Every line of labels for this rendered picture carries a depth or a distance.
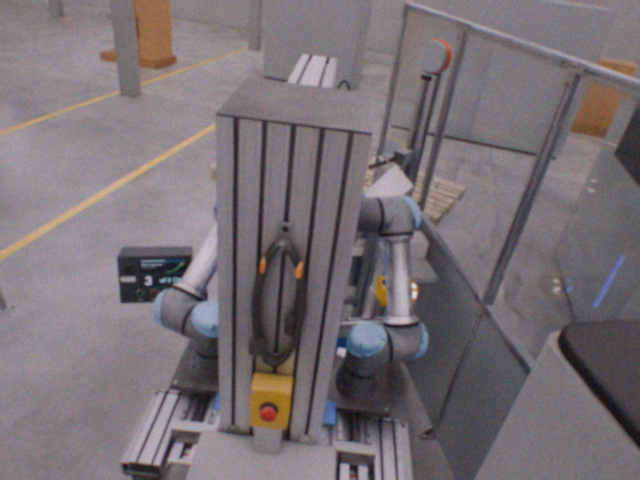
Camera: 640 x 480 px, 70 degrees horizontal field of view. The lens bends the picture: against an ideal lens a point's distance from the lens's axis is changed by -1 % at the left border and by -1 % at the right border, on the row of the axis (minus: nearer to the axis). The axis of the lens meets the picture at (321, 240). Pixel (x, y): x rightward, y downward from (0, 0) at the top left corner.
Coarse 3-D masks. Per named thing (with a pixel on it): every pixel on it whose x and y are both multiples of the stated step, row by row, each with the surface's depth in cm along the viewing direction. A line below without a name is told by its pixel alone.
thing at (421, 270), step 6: (378, 246) 265; (384, 258) 256; (414, 258) 257; (420, 258) 258; (414, 264) 252; (420, 264) 253; (426, 264) 254; (414, 270) 247; (420, 270) 248; (426, 270) 249; (432, 270) 249; (414, 276) 243; (420, 276) 243; (426, 276) 244; (432, 276) 244
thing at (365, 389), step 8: (344, 368) 149; (336, 376) 153; (344, 376) 149; (352, 376) 147; (360, 376) 146; (368, 376) 146; (376, 376) 150; (336, 384) 153; (344, 384) 151; (352, 384) 147; (360, 384) 147; (368, 384) 148; (376, 384) 150; (344, 392) 149; (352, 392) 148; (360, 392) 148; (368, 392) 149; (376, 392) 152; (360, 400) 149
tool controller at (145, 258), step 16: (128, 256) 165; (144, 256) 166; (160, 256) 167; (176, 256) 169; (192, 256) 179; (128, 272) 165; (144, 272) 168; (160, 272) 169; (176, 272) 170; (128, 288) 168; (144, 288) 170; (160, 288) 171
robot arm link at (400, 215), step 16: (384, 208) 143; (400, 208) 144; (416, 208) 146; (384, 224) 144; (400, 224) 144; (416, 224) 148; (384, 240) 147; (400, 240) 145; (400, 256) 146; (400, 272) 146; (400, 288) 146; (400, 304) 147; (384, 320) 150; (400, 320) 146; (416, 320) 147; (400, 336) 145; (416, 336) 147; (400, 352) 145; (416, 352) 147
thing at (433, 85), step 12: (420, 84) 235; (432, 84) 230; (420, 96) 237; (432, 96) 234; (432, 108) 240; (420, 120) 241; (420, 132) 244; (408, 144) 251; (420, 144) 247; (420, 156) 253; (408, 192) 262; (384, 264) 293; (372, 300) 311; (372, 312) 316; (384, 312) 315
